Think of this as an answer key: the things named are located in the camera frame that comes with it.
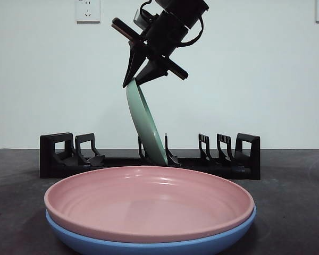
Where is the green round plate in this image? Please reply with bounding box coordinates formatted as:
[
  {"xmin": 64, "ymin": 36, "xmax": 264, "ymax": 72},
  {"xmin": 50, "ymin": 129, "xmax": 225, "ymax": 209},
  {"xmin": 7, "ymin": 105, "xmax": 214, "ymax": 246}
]
[{"xmin": 125, "ymin": 79, "xmax": 169, "ymax": 165}]

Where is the pink round plate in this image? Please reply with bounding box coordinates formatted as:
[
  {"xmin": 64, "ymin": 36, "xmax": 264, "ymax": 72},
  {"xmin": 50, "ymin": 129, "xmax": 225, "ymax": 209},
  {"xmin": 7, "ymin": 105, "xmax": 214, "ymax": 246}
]
[{"xmin": 44, "ymin": 166, "xmax": 256, "ymax": 236}]

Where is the blue round plate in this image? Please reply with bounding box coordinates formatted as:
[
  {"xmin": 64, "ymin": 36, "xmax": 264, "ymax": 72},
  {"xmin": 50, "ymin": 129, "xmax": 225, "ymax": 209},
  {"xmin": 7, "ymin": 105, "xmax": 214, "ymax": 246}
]
[{"xmin": 45, "ymin": 204, "xmax": 257, "ymax": 255}]

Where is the black plastic dish rack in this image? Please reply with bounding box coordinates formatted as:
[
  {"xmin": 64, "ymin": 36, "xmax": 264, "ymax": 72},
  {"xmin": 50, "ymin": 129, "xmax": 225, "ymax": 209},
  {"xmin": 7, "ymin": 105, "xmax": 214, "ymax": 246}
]
[{"xmin": 39, "ymin": 132, "xmax": 262, "ymax": 181}]

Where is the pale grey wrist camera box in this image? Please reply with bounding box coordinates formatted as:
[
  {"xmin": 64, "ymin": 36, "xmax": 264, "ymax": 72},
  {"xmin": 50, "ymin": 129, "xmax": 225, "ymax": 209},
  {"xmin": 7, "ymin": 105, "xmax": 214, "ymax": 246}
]
[{"xmin": 132, "ymin": 8, "xmax": 151, "ymax": 27}]

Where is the black camera cable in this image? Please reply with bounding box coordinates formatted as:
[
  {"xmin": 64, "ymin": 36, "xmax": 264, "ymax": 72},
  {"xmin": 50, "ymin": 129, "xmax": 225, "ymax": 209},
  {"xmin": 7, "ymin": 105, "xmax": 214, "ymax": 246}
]
[{"xmin": 139, "ymin": 0, "xmax": 160, "ymax": 21}]

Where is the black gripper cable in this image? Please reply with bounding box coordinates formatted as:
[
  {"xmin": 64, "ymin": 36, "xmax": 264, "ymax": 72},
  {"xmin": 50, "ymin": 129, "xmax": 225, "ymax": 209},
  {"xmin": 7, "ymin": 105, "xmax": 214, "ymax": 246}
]
[{"xmin": 180, "ymin": 14, "xmax": 205, "ymax": 47}]

